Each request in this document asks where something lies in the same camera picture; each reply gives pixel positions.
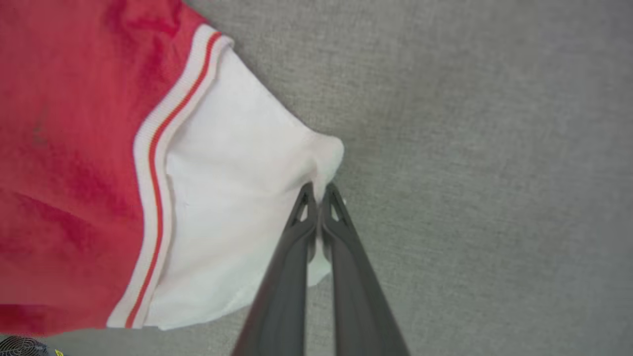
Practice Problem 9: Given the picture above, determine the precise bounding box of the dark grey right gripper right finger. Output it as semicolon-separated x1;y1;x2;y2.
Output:
321;182;411;356

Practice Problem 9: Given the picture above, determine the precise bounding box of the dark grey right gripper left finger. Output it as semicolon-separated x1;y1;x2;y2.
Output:
231;182;318;356

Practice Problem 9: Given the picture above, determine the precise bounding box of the red and white garment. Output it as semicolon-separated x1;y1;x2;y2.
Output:
0;0;345;337

